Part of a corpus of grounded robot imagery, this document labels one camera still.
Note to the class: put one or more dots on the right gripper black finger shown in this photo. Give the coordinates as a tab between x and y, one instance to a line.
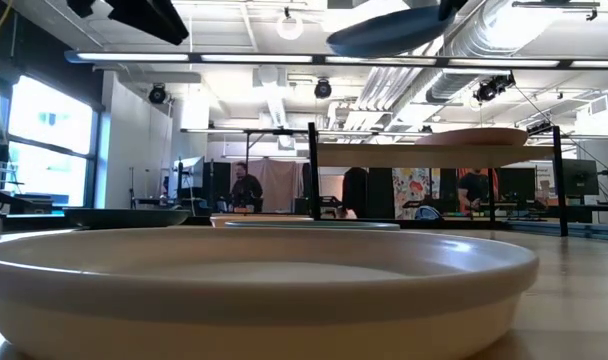
451	7

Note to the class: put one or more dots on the blue plate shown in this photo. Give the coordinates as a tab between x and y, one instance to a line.
384	35

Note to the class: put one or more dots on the dark green plate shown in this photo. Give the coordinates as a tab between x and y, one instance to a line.
126	218

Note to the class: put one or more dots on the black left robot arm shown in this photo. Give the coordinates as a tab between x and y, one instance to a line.
149	17

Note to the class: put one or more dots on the wooden shelf with black legs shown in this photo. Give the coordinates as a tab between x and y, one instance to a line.
424	156

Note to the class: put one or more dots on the black ceiling spotlight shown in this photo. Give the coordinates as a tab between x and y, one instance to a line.
323	88
157	94
491	89

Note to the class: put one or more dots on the person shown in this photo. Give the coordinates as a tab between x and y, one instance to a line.
476	187
246	192
355	192

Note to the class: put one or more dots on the floral patterned fabric panel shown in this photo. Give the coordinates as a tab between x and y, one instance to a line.
411	192

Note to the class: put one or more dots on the black partition panel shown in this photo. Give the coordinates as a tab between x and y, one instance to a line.
380	192

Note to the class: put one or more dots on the blue white round object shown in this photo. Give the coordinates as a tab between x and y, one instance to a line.
428	214

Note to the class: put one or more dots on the black monitor on stand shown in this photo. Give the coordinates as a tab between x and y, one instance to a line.
581	177

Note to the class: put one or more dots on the beige hanging curtain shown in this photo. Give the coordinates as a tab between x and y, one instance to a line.
281	185

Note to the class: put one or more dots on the sage green plate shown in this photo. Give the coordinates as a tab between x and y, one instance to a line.
334	225

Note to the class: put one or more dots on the long ceiling light strip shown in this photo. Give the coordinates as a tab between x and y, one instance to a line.
134	57

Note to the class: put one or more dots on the beige plate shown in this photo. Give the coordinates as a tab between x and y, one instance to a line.
259	300

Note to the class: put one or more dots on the large window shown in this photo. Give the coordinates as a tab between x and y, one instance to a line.
49	120

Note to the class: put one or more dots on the silver ventilation duct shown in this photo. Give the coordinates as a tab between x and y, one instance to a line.
449	85

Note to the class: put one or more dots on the black aluminium table frame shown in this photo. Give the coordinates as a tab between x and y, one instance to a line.
459	224

